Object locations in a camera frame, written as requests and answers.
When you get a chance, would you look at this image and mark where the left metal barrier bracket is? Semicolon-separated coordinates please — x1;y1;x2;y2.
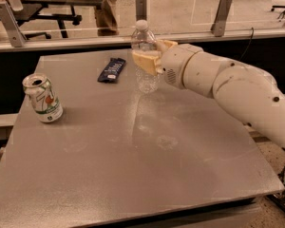
0;1;26;48

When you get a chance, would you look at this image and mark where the dark blue snack wrapper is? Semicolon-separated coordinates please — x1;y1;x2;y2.
98;58;126;83

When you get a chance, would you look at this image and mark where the middle metal barrier bracket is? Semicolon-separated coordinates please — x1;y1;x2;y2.
135;0;147;20

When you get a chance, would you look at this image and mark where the white green soda can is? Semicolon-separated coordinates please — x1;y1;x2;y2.
22;73;64;124

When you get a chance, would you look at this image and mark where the person in tan trousers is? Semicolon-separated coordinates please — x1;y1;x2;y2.
94;0;119;36

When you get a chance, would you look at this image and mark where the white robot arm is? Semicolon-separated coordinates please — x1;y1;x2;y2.
131;40;285;148

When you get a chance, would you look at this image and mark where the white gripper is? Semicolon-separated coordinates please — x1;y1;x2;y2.
132;40;202;89

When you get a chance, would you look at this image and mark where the right metal barrier bracket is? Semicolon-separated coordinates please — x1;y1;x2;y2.
211;0;233;37

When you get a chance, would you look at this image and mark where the metal barrier bracket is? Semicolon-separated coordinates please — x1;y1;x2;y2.
211;0;233;37
135;0;147;20
0;1;26;48

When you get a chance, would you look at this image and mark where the clear plastic water bottle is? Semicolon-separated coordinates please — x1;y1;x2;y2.
131;20;160;93

